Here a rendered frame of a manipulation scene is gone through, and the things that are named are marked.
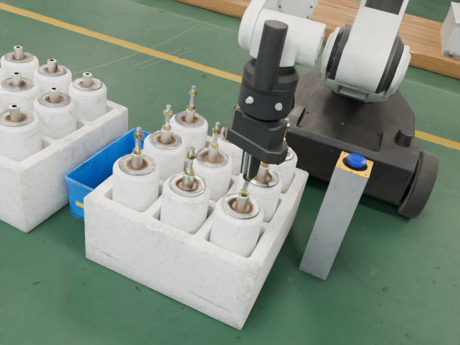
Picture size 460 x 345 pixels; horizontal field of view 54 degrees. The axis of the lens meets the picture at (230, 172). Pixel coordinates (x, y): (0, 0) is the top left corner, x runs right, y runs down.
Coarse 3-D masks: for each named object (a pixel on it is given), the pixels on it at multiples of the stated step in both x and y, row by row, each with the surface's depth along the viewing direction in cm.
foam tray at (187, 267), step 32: (96, 192) 94; (160, 192) 101; (288, 192) 105; (96, 224) 95; (128, 224) 91; (160, 224) 90; (288, 224) 110; (96, 256) 101; (128, 256) 96; (160, 256) 92; (192, 256) 88; (224, 256) 85; (256, 256) 87; (160, 288) 97; (192, 288) 93; (224, 288) 89; (256, 288) 92; (224, 320) 94
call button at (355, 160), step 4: (348, 156) 94; (352, 156) 94; (356, 156) 94; (360, 156) 94; (348, 160) 93; (352, 160) 93; (356, 160) 93; (360, 160) 93; (364, 160) 93; (352, 164) 93; (356, 164) 92; (360, 164) 92; (364, 164) 93
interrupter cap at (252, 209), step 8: (224, 200) 87; (232, 200) 88; (248, 200) 89; (224, 208) 85; (232, 208) 86; (248, 208) 87; (256, 208) 87; (232, 216) 84; (240, 216) 84; (248, 216) 84
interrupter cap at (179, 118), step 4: (180, 112) 113; (184, 112) 113; (176, 116) 111; (180, 116) 111; (184, 116) 112; (196, 116) 113; (200, 116) 113; (176, 120) 109; (180, 120) 110; (184, 120) 111; (196, 120) 111; (200, 120) 111; (204, 120) 111; (180, 124) 108; (184, 124) 109; (188, 124) 109; (192, 124) 109; (196, 124) 110; (200, 124) 110
